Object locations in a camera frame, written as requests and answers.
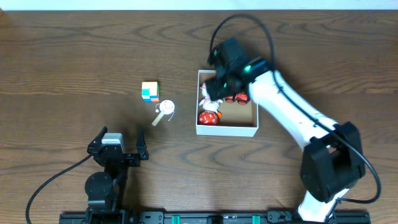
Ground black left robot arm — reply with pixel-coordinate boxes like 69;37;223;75
85;126;149;212

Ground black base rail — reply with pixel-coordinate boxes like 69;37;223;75
58;210;371;224

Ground multicoloured puzzle cube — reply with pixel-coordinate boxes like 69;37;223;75
141;82;159;102

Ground small wooden rattle drum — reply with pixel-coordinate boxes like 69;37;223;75
151;100;175;126

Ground red many-sided die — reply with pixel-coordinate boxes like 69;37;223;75
198;111;220;126

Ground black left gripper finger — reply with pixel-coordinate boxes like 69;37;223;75
92;126;108;144
136;127;149;160

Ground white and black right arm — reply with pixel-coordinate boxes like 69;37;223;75
205;38;366;222

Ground red toy truck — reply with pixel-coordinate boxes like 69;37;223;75
224;92;250;105

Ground white cardboard box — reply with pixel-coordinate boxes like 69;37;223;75
195;70;259;137

